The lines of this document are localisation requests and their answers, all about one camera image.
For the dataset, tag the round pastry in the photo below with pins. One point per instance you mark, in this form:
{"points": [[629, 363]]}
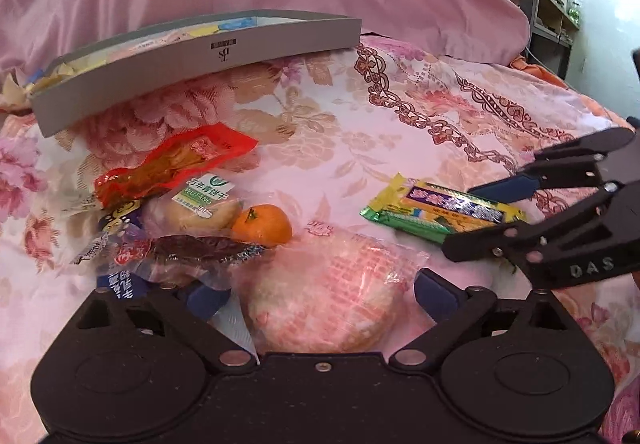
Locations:
{"points": [[325, 294]]}

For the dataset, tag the grey cardboard box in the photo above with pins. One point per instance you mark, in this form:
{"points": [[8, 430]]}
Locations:
{"points": [[150, 74]]}

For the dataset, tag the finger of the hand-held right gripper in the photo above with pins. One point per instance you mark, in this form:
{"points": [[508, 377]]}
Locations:
{"points": [[480, 244], [505, 189]]}

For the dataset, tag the orange mandarin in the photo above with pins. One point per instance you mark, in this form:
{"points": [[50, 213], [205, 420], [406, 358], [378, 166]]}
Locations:
{"points": [[265, 226]]}

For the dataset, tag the floral bed sheet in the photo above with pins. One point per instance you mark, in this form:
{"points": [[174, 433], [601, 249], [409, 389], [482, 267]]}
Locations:
{"points": [[375, 134]]}

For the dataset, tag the dark brown snack packet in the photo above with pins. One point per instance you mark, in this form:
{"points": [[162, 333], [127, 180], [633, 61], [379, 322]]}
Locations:
{"points": [[200, 249]]}

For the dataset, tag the light blue packet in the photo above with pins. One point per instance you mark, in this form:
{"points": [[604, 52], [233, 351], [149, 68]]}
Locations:
{"points": [[237, 23]]}

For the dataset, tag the blue cartoon print packet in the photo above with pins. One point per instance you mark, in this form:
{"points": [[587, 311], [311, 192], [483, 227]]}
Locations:
{"points": [[117, 219]]}

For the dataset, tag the small white packet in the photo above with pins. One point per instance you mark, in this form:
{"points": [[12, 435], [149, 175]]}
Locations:
{"points": [[90, 249]]}

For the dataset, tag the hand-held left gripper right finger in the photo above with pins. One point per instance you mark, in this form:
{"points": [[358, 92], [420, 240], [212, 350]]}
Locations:
{"points": [[432, 296]]}

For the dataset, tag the yellow green purple snack packet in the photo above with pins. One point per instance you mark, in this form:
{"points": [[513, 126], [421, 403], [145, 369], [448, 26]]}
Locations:
{"points": [[425, 209]]}

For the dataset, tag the bun packet with green label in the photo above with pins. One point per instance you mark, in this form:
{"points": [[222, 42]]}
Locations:
{"points": [[200, 216]]}

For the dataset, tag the dark blue packet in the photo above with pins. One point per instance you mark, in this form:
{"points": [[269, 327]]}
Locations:
{"points": [[37, 73]]}

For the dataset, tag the red snack packet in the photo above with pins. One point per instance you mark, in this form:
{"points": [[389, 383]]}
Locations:
{"points": [[165, 164]]}

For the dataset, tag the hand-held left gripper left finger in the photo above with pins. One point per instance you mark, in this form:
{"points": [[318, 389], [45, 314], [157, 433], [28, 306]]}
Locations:
{"points": [[207, 299]]}

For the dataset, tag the orange cloth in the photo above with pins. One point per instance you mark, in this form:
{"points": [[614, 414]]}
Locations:
{"points": [[540, 72]]}

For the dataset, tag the blue and white packet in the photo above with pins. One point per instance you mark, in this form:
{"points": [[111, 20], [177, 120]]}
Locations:
{"points": [[117, 286]]}

